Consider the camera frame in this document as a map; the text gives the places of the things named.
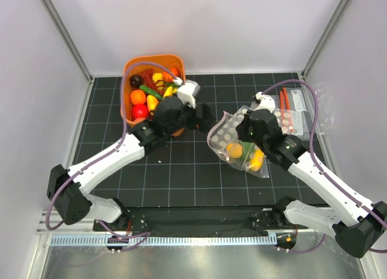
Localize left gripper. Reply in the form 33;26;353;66
164;96;214;136

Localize green toy bell pepper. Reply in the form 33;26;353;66
240;142;255;161

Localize yellow toy mango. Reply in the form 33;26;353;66
249;149;265;172
146;95;159;113

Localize pink polka dot zip bag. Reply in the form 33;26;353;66
207;105;269;178

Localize yellow toy lemon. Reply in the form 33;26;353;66
226;143;242;159

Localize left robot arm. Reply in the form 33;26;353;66
47;96;215;231

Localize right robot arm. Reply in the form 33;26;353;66
236;109;386;258

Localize white polka dot zip bag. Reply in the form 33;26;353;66
250;102;308;137

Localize clear bag orange zipper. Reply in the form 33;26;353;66
270;87;313;140

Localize yellow toy banana bunch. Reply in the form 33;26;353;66
163;86;178;99

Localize orange toy pumpkin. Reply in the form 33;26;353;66
163;67;180;83

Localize yellow toy corn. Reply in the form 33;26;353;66
152;73;163;84

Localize green toy cucumber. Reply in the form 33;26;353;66
139;85;163;100

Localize red toy apple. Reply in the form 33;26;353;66
131;103;149;120

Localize peach toy fruit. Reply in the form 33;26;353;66
133;118;146;124

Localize toy orange fruit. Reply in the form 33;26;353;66
129;90;146;105

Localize red toy chili peppers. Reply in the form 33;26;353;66
140;68;164;91

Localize dark purple toy plum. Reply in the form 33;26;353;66
129;74;143;88

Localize orange plastic basket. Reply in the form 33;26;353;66
120;54;186;126

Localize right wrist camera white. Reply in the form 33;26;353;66
254;92;276;113

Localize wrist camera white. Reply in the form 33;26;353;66
254;92;276;113
177;80;200;108

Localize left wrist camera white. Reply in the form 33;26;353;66
177;80;200;108

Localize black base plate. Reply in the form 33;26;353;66
107;205;295;237

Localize grey slotted cable duct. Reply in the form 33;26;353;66
50;233;277;248

